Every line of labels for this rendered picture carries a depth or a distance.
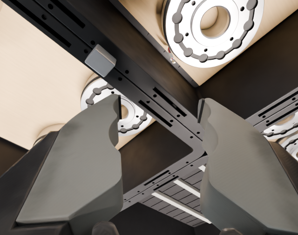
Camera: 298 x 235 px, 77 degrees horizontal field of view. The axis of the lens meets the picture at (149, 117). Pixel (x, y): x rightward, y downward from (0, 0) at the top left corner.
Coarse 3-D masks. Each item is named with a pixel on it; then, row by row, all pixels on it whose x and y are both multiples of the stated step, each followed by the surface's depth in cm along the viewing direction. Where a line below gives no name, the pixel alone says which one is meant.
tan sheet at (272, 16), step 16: (128, 0) 21; (144, 0) 21; (160, 0) 21; (272, 0) 21; (288, 0) 21; (144, 16) 22; (160, 16) 22; (208, 16) 22; (272, 16) 22; (160, 32) 23; (256, 32) 23; (224, 64) 26
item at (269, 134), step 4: (292, 124) 29; (296, 124) 29; (268, 128) 29; (284, 128) 29; (288, 128) 29; (292, 128) 30; (296, 128) 29; (264, 132) 30; (268, 132) 30; (272, 132) 30; (276, 132) 30; (280, 132) 30; (284, 132) 30; (288, 132) 30; (292, 132) 30; (264, 136) 30; (268, 136) 31; (272, 136) 30; (276, 136) 30; (280, 136) 30
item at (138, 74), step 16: (48, 0) 12; (64, 0) 12; (64, 16) 13; (80, 16) 13; (80, 32) 13; (96, 32) 13; (112, 48) 14; (128, 64) 15; (144, 80) 16; (160, 96) 17; (288, 96) 17; (176, 112) 18; (192, 112) 19; (256, 112) 19; (272, 112) 19; (192, 128) 19
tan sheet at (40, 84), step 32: (0, 32) 22; (32, 32) 22; (0, 64) 25; (32, 64) 25; (64, 64) 25; (0, 96) 28; (32, 96) 28; (64, 96) 28; (0, 128) 31; (32, 128) 32
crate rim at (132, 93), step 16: (32, 0) 12; (32, 16) 13; (48, 16) 13; (48, 32) 13; (64, 32) 13; (64, 48) 14; (80, 48) 14; (112, 80) 16; (128, 80) 16; (128, 96) 17; (144, 96) 17; (160, 112) 18; (176, 128) 19; (192, 144) 21; (176, 160) 23; (192, 160) 23; (160, 176) 25; (128, 192) 27
